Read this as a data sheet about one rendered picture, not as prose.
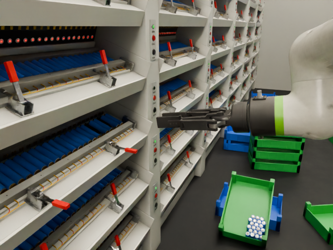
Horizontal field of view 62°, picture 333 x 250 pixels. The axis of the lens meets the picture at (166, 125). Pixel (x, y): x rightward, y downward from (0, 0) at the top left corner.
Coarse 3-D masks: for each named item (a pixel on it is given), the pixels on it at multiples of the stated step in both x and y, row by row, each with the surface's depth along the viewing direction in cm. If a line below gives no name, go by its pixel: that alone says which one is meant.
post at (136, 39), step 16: (144, 16) 81; (96, 32) 89; (112, 32) 87; (128, 32) 85; (144, 32) 83; (128, 48) 87; (144, 48) 84; (128, 96) 92; (144, 96) 90; (144, 112) 92; (144, 144) 96; (144, 160) 98; (144, 208) 105; (160, 208) 114; (160, 224) 117; (144, 240) 110; (160, 240) 119
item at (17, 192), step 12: (108, 132) 82; (120, 132) 86; (96, 144) 75; (72, 156) 68; (84, 156) 71; (48, 168) 62; (60, 168) 63; (36, 180) 58; (48, 180) 60; (12, 192) 53; (24, 192) 55; (0, 204) 50
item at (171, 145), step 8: (168, 128) 139; (176, 128) 140; (160, 136) 128; (168, 136) 120; (176, 136) 136; (184, 136) 141; (192, 136) 144; (160, 144) 122; (168, 144) 129; (176, 144) 131; (184, 144) 134; (160, 152) 121; (168, 152) 122; (176, 152) 125; (160, 160) 107; (168, 160) 118; (160, 168) 108; (160, 176) 113
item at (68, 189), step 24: (120, 120) 96; (144, 120) 92; (120, 144) 83; (96, 168) 71; (48, 192) 59; (72, 192) 62; (0, 216) 51; (24, 216) 52; (48, 216) 57; (0, 240) 47; (24, 240) 53
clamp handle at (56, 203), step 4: (40, 196) 54; (44, 196) 55; (44, 200) 54; (48, 200) 54; (52, 200) 54; (56, 200) 53; (60, 200) 53; (52, 204) 53; (56, 204) 52; (60, 204) 52; (64, 204) 52; (68, 204) 52; (64, 208) 52
